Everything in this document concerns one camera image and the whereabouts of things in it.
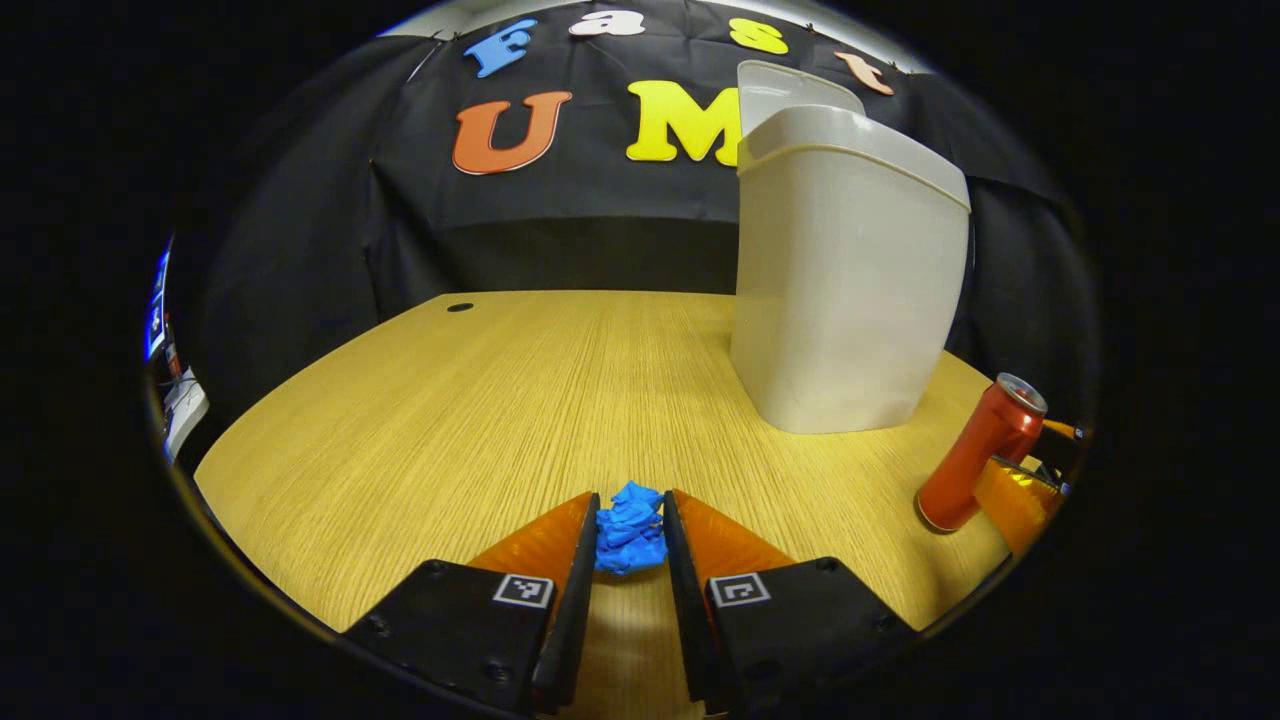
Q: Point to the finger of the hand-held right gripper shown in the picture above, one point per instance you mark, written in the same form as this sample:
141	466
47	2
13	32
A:
1015	500
1062	430

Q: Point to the blue paper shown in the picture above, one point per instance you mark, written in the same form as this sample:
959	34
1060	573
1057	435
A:
630	530

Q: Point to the white side table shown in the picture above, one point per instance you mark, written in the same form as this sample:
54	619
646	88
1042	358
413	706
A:
188	410

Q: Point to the black backdrop cloth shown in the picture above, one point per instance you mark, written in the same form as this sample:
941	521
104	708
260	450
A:
300	250

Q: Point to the red pop can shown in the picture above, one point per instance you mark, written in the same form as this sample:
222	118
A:
975	460

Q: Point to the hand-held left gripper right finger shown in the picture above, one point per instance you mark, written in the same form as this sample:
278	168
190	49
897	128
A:
682	600

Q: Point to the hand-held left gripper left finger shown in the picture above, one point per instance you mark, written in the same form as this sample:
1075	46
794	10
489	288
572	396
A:
575	600

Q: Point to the white desktop garbage bin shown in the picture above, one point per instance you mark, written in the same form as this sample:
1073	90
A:
850	300

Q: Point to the computer monitor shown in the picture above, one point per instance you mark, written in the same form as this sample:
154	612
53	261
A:
157	320

